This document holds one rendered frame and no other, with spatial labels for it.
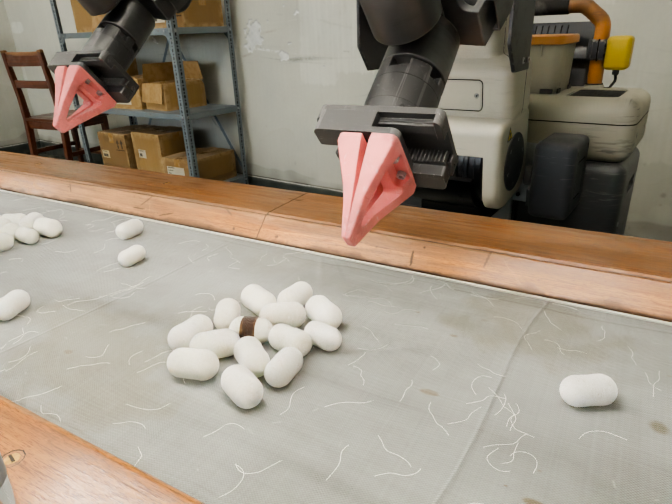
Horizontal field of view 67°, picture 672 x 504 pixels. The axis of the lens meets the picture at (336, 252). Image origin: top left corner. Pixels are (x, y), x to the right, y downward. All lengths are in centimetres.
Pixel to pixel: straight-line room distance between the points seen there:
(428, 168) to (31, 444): 31
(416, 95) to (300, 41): 253
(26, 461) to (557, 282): 39
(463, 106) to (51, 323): 73
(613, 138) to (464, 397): 88
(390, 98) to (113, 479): 30
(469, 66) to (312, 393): 71
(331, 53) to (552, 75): 175
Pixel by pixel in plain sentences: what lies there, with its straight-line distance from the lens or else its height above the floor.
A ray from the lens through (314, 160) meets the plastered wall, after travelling 298.
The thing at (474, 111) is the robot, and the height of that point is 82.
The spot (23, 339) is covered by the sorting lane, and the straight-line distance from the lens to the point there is 47.
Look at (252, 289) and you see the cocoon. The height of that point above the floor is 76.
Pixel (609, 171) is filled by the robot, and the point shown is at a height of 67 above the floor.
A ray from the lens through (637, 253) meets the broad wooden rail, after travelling 52.
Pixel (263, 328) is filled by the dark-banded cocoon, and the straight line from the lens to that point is 38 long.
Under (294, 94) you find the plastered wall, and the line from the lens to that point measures 299.
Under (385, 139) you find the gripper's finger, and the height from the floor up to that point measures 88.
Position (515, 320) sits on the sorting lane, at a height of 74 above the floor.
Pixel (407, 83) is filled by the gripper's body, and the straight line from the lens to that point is 41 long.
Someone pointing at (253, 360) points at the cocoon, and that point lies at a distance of 34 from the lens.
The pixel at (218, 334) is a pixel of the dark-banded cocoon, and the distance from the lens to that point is 37.
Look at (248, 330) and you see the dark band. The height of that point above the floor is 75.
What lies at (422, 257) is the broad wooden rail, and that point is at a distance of 49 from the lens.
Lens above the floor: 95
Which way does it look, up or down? 23 degrees down
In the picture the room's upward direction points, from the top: 2 degrees counter-clockwise
